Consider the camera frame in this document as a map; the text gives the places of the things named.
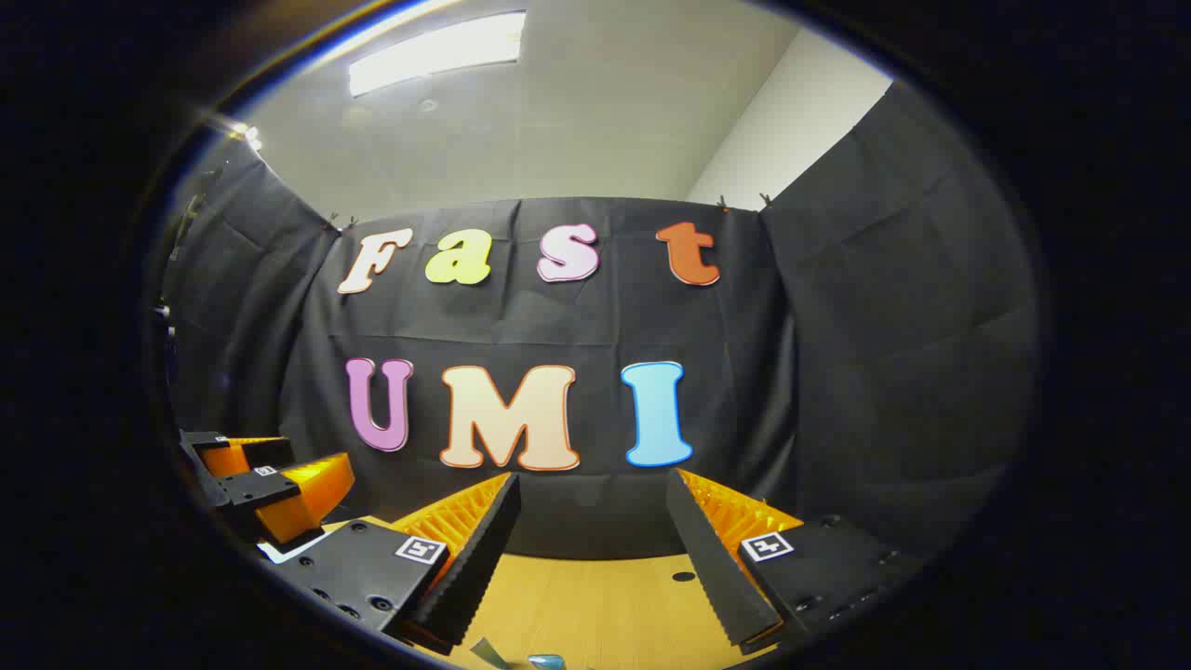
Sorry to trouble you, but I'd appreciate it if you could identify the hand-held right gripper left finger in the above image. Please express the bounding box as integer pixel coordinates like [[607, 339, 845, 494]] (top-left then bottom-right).
[[268, 472, 522, 656]]

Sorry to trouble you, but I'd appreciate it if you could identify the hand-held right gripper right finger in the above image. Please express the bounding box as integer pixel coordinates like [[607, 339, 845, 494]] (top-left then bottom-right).
[[665, 467, 928, 650]]

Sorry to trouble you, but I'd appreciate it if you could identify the black backdrop cloth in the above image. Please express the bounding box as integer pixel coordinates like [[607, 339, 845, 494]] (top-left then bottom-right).
[[154, 79, 1043, 564]]

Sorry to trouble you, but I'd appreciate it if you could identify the ceiling light panel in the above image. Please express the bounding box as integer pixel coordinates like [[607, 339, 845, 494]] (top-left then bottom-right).
[[349, 11, 528, 98]]

